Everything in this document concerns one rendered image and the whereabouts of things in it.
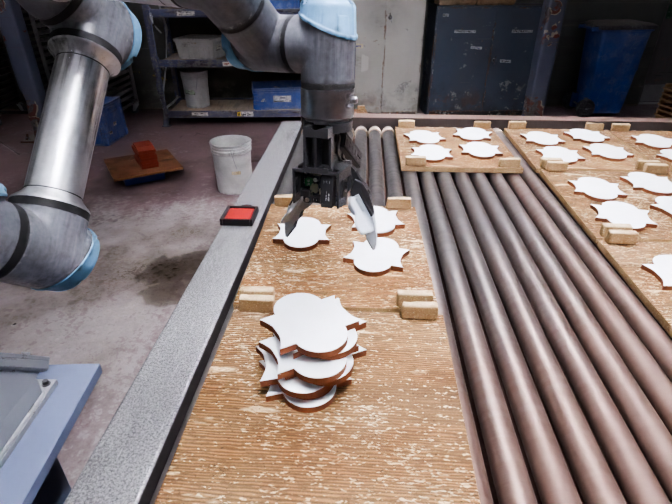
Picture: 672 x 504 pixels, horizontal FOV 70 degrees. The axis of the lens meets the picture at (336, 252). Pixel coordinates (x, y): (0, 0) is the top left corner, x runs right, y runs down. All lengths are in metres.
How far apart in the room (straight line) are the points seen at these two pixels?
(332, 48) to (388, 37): 4.74
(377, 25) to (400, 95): 0.74
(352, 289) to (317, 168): 0.27
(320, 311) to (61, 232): 0.42
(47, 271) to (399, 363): 0.54
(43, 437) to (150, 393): 0.16
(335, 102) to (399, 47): 4.77
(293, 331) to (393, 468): 0.21
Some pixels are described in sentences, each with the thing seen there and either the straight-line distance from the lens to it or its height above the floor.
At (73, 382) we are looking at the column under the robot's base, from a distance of 0.89.
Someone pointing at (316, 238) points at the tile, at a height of 0.95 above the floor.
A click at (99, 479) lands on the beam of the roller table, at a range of 0.68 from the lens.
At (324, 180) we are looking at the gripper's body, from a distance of 0.69.
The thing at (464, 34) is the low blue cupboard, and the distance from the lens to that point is 5.59.
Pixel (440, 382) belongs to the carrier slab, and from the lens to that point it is 0.71.
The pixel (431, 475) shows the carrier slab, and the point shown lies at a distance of 0.61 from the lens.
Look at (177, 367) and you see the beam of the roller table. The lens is 0.78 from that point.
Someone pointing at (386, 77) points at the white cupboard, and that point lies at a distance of 5.46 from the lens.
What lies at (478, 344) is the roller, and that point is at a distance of 0.81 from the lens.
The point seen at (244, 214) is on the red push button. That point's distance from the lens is 1.17.
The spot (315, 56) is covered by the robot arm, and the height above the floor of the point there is 1.33.
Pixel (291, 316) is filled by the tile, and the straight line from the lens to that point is 0.68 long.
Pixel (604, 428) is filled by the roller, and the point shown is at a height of 0.91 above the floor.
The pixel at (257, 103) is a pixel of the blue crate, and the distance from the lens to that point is 5.40.
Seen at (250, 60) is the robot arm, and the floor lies 1.32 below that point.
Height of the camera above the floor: 1.43
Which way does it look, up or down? 30 degrees down
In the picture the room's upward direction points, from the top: straight up
